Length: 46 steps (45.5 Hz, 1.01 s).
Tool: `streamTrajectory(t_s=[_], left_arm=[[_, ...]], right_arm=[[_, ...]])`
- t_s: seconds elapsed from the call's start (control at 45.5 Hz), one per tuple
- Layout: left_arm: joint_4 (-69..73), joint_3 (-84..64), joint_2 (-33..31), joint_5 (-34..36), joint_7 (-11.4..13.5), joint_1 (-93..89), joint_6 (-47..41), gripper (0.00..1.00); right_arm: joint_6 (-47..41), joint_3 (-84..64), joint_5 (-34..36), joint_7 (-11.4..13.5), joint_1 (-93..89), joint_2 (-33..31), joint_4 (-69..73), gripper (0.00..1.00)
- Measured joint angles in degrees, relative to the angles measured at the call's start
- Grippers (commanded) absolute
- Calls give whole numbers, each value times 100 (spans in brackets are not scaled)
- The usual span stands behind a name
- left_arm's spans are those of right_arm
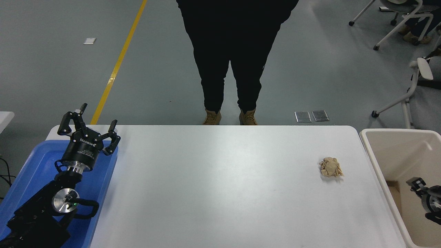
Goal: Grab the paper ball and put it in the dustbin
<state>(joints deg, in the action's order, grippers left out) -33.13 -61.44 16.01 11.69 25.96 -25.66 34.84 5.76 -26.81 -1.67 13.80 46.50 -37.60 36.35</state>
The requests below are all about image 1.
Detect seated person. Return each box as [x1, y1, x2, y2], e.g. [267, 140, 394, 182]
[398, 0, 441, 46]

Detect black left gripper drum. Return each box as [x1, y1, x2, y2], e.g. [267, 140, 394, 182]
[61, 127, 104, 172]

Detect tan paper ball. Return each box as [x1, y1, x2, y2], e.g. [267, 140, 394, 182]
[319, 157, 344, 178]

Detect blue plastic tray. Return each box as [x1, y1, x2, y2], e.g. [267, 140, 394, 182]
[0, 139, 119, 248]

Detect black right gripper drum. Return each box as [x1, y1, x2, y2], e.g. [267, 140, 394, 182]
[422, 185, 441, 214]

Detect black floor cables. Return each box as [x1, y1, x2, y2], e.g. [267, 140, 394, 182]
[0, 157, 17, 200]

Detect large pale plastic bin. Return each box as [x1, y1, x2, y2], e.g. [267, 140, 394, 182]
[359, 128, 441, 248]

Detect white office chair grey seat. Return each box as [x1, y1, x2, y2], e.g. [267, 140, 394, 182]
[349, 0, 434, 51]

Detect standing person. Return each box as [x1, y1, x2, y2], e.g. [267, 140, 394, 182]
[176, 0, 299, 126]

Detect white office chair black seat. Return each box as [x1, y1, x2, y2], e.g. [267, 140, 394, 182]
[371, 48, 441, 129]

